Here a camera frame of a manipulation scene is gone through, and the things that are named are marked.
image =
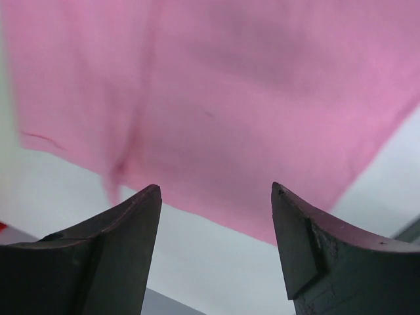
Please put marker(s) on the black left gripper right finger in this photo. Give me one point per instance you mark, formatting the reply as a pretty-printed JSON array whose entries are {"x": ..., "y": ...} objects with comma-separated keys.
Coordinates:
[{"x": 332, "y": 267}]

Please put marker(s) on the pink t-shirt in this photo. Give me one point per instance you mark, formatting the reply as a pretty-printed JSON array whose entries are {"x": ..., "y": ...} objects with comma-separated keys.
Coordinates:
[{"x": 214, "y": 100}]

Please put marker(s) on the red t-shirt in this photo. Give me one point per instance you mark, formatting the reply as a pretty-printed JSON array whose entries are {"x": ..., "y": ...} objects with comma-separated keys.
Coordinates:
[{"x": 2, "y": 226}]

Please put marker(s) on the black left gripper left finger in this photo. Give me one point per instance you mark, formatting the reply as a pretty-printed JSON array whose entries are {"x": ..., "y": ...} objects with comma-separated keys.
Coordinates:
[{"x": 99, "y": 266}]

